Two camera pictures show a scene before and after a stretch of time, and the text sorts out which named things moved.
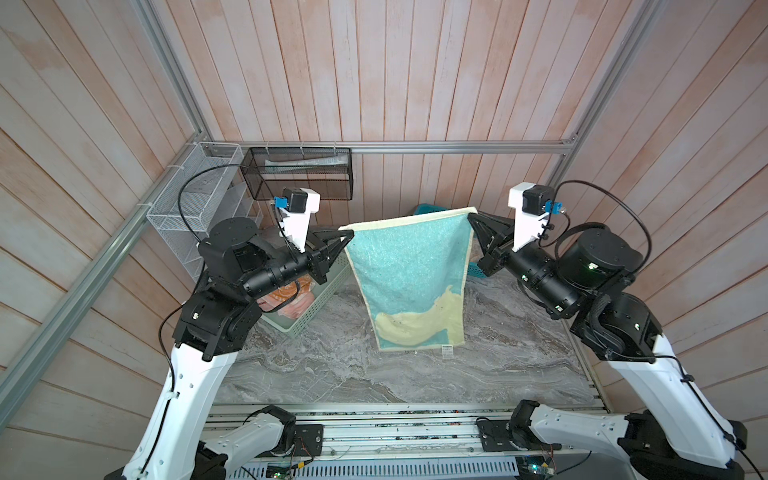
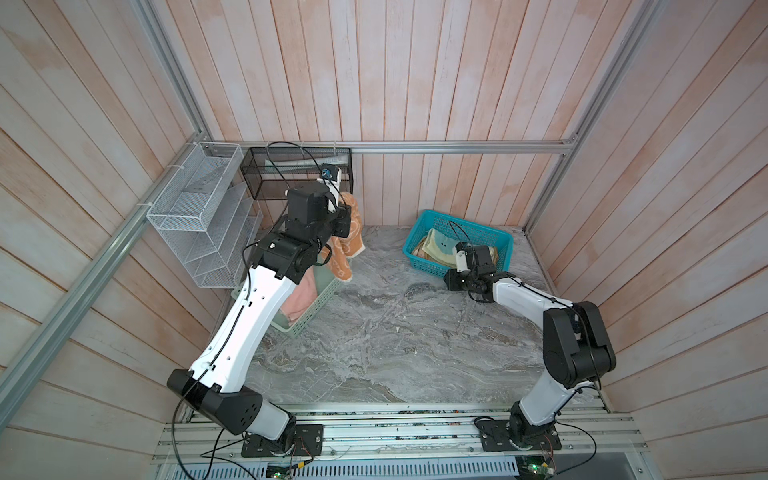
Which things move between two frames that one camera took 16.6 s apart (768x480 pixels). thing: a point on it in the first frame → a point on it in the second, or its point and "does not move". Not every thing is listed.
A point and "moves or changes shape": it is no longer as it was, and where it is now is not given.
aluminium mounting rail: x=396 y=442 does not move
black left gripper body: x=281 y=274 → x=335 y=224
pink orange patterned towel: x=297 y=308 → x=341 y=249
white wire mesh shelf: x=209 y=188 does not move
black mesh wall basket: x=266 y=171 does not move
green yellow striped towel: x=412 y=272 moves or changes shape
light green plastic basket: x=339 y=265 does not move
